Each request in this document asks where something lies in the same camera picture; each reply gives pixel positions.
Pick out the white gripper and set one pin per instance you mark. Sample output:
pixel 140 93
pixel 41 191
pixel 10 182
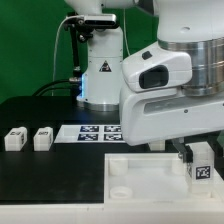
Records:
pixel 151 116

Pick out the white square tabletop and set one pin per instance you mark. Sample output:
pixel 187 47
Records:
pixel 152 178

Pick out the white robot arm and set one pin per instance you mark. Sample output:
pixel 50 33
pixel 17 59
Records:
pixel 174 78

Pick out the white sheet with AprilTags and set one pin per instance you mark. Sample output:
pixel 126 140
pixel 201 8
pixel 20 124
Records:
pixel 109 133

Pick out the white L-shaped obstacle fence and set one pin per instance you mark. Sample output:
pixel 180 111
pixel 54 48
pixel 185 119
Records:
pixel 105 214

